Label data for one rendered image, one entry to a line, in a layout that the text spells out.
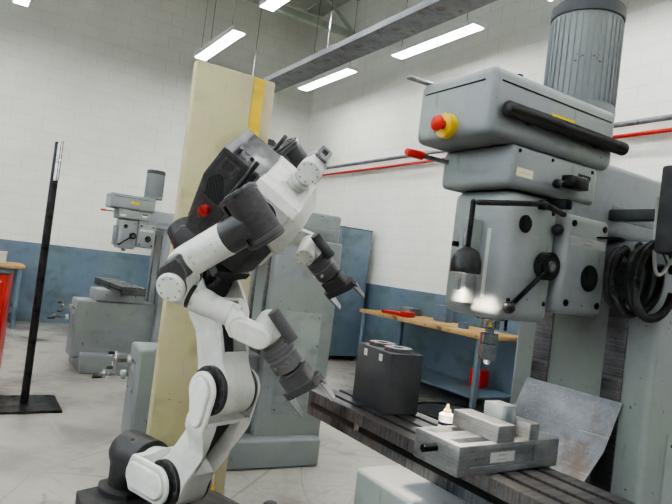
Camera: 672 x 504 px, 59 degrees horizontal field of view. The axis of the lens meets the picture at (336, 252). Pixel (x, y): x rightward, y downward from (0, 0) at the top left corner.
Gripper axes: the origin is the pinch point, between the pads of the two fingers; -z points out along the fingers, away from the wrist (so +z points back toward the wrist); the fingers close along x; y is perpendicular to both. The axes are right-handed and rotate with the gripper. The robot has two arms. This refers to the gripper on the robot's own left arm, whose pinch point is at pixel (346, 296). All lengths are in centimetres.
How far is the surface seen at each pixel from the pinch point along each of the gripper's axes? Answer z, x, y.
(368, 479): -12, 15, -71
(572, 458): -46, 55, -51
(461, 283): 12, 54, -42
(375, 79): -73, -180, 796
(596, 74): 26, 102, 5
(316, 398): -15.2, -16.9, -28.9
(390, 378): -14.4, 14.3, -33.6
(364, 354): -11.8, 3.7, -20.3
